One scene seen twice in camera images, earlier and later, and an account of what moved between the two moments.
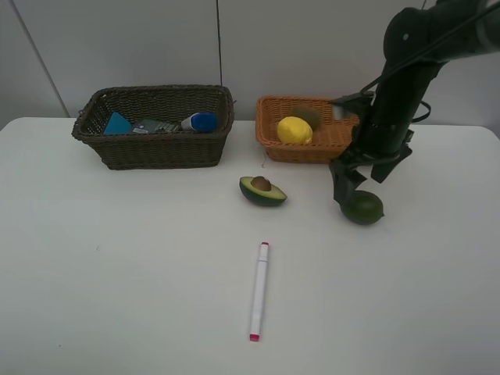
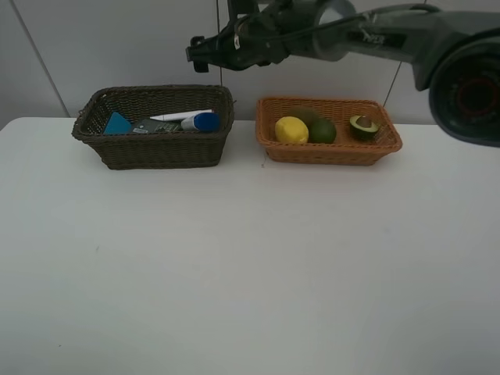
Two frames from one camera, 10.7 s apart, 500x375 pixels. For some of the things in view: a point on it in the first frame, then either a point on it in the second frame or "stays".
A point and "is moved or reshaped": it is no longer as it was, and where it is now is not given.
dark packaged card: (145, 126) stays
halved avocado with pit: (258, 190) is moved or reshaped
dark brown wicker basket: (157, 151) stays
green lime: (364, 207) → (322, 131)
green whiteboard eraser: (117, 125) stays
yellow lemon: (294, 130) stays
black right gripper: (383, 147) → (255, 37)
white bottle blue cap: (201, 121) stays
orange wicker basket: (328, 141) stays
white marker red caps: (260, 293) → (178, 116)
